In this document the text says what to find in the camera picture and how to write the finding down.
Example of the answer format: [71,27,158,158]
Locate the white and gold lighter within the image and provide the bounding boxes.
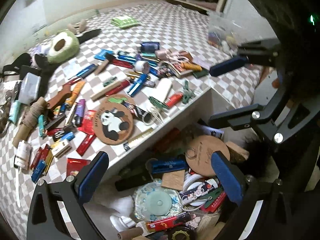
[52,139,72,158]

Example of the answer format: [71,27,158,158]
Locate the blue lighter in drawer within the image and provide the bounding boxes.
[150,159,188,174]

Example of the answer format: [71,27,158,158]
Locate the white watch strap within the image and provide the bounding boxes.
[15,167,23,209]

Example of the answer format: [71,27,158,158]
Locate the small red lighter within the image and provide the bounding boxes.
[76,134,96,156]

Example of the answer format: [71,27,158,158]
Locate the red snack packet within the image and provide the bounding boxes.
[78,110,96,135]

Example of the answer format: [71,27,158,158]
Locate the teal metallic box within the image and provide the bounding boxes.
[192,69,209,79]

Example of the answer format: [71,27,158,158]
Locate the green avocado plush cushion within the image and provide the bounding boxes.
[47,30,80,64]

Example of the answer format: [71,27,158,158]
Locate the red phone number lighter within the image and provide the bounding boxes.
[30,147,43,171]

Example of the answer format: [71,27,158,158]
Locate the pink scissors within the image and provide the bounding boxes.
[155,49,193,62]

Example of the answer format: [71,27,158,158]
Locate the panda wooden coaster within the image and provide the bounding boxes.
[93,100,134,145]

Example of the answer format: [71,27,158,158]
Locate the engraved round wooden coaster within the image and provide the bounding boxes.
[185,135,230,177]

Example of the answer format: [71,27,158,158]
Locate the dark blue cylindrical can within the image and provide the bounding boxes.
[138,41,161,53]

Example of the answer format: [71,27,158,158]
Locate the red flat box in drawer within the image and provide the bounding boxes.
[145,212,191,232]

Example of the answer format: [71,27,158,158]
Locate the yellow orange tube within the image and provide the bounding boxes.
[181,62,202,72]

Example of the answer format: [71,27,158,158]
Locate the white drawer box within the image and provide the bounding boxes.
[82,86,251,240]

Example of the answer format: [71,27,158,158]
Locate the purple lighter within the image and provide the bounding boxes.
[74,99,86,127]

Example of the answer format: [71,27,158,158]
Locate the black gold round tin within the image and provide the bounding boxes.
[167,225,196,240]

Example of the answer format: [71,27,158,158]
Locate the beige wooden block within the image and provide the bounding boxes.
[150,78,172,102]

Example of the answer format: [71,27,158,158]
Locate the green wet wipes pack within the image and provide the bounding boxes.
[111,15,140,29]

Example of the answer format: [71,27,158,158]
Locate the clear tape roll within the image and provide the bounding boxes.
[135,60,150,74]

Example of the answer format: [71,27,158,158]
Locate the playing card box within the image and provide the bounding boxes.
[168,63,193,79]

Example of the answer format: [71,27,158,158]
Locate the clear plastic storage bin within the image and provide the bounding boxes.
[207,11,248,56]

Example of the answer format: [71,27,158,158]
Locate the brown leather sheath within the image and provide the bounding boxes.
[47,83,72,111]

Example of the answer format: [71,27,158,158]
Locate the teal lighter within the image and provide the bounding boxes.
[38,114,46,138]

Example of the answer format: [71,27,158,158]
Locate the red cigarette box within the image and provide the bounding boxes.
[66,158,91,177]

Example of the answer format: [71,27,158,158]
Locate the cardboard tube with rope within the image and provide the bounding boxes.
[12,96,47,148]

